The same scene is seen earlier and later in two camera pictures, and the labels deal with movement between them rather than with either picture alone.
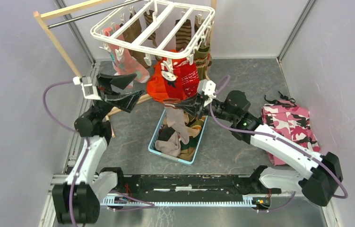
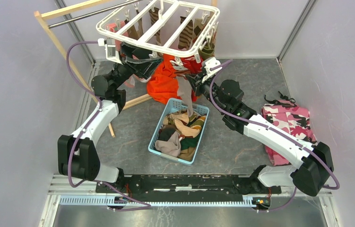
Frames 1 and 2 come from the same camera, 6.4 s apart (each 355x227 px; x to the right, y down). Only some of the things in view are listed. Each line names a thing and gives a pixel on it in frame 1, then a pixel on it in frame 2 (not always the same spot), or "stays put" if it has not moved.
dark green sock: [165, 132] stays put
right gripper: [192, 105] → [197, 86]
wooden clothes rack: [40, 14] stays put
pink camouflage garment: [282, 116] stays put
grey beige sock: [175, 116] → [185, 91]
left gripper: [126, 102] → [144, 66]
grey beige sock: [171, 147] stays put
